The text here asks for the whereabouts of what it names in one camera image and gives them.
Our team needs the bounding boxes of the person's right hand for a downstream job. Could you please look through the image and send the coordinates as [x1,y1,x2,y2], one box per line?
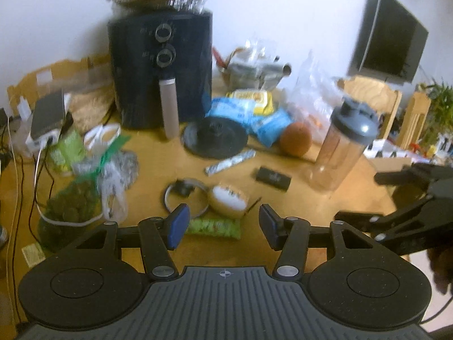
[426,246,453,295]

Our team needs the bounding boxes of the small black rectangular case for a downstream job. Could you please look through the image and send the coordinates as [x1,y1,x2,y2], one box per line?
[255,166,292,191]

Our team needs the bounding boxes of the black monitor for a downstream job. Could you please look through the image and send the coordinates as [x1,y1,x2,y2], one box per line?
[350,0,430,84]

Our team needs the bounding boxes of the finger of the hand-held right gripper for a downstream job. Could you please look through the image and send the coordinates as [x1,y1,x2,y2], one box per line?
[374,163,453,190]
[334,184,453,256]

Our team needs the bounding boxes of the grey power bank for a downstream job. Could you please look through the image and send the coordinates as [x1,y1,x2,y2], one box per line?
[30,90,67,139]

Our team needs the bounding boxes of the white charger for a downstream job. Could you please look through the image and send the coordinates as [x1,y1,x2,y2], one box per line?
[26,130,61,154]

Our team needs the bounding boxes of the cardboard sheet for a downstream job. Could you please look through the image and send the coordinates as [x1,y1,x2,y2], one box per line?
[6,54,114,114]

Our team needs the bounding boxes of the black air fryer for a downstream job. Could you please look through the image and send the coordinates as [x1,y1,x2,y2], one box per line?
[108,10,214,139]

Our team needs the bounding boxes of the black round kettle base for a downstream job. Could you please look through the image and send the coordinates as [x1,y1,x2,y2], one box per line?
[182,117,249,159]

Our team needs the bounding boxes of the clear shaker bottle grey lid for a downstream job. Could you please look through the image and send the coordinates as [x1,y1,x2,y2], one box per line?
[313,98,379,192]

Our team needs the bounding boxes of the bag of green balls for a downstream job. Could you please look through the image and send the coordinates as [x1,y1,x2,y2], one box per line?
[38,180,104,253]

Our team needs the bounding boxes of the small paper tag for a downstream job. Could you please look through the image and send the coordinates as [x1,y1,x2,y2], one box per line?
[21,244,47,267]

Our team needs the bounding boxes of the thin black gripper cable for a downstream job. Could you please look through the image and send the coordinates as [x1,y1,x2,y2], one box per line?
[420,299,447,324]

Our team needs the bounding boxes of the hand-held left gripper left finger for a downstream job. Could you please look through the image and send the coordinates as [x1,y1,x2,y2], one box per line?
[72,203,191,281]

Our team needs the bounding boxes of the foil roll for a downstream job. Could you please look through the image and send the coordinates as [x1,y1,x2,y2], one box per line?
[261,62,293,79]

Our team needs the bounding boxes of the blue wipes packet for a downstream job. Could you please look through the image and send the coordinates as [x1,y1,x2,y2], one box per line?
[247,109,291,148]
[210,97,256,122]

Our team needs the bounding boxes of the large clear plastic bag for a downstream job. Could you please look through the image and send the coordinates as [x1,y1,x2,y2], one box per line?
[289,50,352,132]

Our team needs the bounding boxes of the white plastic handle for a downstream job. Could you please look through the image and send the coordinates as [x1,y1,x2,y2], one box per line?
[84,123,122,150]

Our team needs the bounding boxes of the metal ring with black clip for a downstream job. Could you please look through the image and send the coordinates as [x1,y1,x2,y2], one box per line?
[163,178,210,217]

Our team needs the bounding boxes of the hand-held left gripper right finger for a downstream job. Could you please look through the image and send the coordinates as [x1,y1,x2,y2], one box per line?
[258,203,378,280]

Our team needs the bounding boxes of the beige grain bag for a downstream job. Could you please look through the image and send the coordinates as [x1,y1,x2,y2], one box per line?
[68,81,116,132]

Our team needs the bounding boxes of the green potted plant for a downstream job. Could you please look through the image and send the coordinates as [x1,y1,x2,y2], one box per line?
[420,77,453,151]

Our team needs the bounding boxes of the white paper boxes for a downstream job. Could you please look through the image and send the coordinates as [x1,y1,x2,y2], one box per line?
[364,137,426,171]

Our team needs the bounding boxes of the green snack packet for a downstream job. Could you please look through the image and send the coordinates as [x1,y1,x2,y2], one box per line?
[185,218,242,239]

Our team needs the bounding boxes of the silver stick sachet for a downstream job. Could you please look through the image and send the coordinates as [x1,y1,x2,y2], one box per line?
[205,149,256,177]

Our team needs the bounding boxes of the white cable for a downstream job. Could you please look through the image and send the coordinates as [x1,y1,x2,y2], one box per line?
[8,117,104,326]

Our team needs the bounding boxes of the brown round fruit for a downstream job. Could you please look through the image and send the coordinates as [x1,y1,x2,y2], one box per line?
[280,122,313,157]

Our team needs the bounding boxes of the black charger cable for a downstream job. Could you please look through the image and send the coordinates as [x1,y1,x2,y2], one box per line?
[14,113,75,256]

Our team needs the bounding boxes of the zip bag of dark seeds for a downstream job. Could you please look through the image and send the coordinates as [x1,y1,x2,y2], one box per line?
[72,135,139,185]

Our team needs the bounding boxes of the wooden chair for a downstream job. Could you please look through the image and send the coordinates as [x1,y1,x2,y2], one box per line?
[337,76,403,139]
[396,91,433,150]

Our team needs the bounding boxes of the green can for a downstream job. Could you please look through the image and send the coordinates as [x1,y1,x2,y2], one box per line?
[49,127,87,177]

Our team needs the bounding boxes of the yellow wipes packet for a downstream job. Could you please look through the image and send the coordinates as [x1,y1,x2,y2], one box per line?
[226,89,277,116]

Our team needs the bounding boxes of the small knotted clear plastic bag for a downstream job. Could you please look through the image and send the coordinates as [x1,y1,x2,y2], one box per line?
[100,169,129,222]

